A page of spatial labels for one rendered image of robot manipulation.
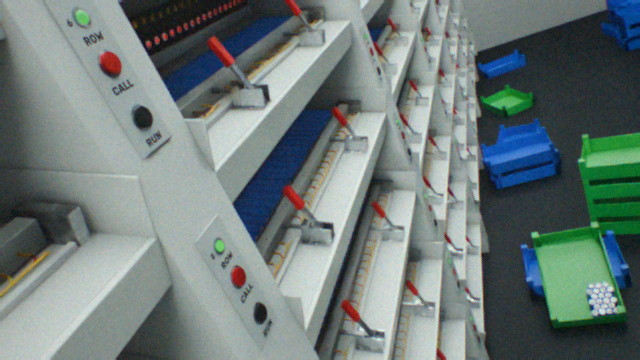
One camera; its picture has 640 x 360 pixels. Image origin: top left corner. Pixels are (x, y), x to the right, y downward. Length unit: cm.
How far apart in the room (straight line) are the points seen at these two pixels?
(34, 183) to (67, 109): 8
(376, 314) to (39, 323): 57
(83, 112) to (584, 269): 164
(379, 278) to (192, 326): 50
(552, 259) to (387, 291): 106
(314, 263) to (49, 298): 34
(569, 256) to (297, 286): 135
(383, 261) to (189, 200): 55
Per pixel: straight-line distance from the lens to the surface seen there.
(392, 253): 92
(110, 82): 38
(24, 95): 37
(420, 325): 105
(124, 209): 37
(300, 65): 71
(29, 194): 42
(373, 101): 102
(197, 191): 41
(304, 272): 60
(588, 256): 182
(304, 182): 73
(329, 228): 64
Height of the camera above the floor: 126
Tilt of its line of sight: 23 degrees down
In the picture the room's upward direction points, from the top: 25 degrees counter-clockwise
